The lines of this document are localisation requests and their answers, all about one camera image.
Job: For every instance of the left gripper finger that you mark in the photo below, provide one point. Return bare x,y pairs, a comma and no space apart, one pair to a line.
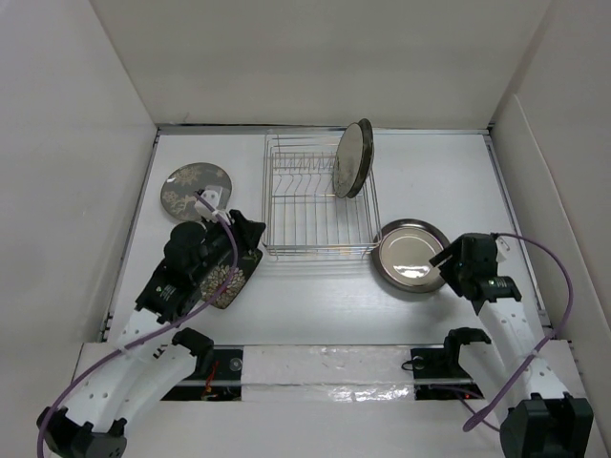
240,224
249,242

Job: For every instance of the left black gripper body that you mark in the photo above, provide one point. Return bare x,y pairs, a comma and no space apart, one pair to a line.
221,241

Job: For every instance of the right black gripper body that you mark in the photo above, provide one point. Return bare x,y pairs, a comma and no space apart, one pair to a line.
454,269

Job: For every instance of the cream plate brown rim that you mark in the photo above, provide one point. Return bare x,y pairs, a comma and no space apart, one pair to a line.
402,252

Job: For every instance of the black floral square plate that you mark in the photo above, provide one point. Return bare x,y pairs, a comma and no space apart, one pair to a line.
242,273

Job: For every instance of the grey reindeer round plate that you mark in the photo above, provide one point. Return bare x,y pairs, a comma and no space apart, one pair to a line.
177,193

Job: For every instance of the cream plate tree branch print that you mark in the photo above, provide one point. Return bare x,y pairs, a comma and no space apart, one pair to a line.
349,164

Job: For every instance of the round plate patterned dark rim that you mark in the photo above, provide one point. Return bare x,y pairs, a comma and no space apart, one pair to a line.
366,158

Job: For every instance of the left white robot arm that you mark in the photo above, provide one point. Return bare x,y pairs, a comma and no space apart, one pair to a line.
156,349

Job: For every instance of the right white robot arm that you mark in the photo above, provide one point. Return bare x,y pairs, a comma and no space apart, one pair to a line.
536,413

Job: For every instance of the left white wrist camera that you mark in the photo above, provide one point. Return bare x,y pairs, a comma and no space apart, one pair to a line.
209,199

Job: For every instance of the wire dish rack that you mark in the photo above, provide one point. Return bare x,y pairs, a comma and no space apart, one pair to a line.
305,220

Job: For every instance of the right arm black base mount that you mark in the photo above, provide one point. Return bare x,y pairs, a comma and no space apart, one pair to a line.
437,378

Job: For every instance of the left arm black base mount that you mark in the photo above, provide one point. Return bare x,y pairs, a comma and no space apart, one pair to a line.
220,380

